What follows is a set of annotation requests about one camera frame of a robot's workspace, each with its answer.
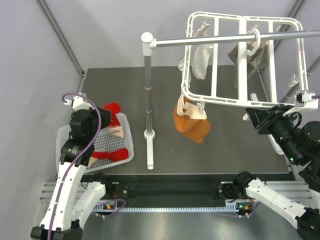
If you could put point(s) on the red sock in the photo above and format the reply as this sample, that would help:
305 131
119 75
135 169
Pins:
115 127

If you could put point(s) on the white perforated plastic basket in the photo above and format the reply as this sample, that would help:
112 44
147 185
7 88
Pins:
105 142

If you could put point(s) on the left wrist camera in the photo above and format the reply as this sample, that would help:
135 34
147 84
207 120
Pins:
77 101

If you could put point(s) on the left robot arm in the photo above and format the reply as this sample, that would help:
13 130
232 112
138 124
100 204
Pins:
75 194

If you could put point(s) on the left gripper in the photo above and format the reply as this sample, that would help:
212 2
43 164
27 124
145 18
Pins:
105 116

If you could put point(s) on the white clip sock hanger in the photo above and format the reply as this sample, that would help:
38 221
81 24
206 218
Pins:
246 24

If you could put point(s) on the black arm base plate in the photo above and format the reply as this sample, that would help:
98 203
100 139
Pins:
173 194

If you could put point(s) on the dark grey table mat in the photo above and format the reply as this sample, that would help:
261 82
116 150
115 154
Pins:
232 145

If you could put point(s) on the metal drying rack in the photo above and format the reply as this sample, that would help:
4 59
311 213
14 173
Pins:
148 75

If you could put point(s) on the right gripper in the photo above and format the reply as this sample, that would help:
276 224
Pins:
261 119

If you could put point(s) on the orange beige sock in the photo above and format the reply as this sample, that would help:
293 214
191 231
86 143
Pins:
191 120

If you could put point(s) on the slotted grey cable duct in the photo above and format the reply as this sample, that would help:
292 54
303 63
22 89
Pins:
229 207

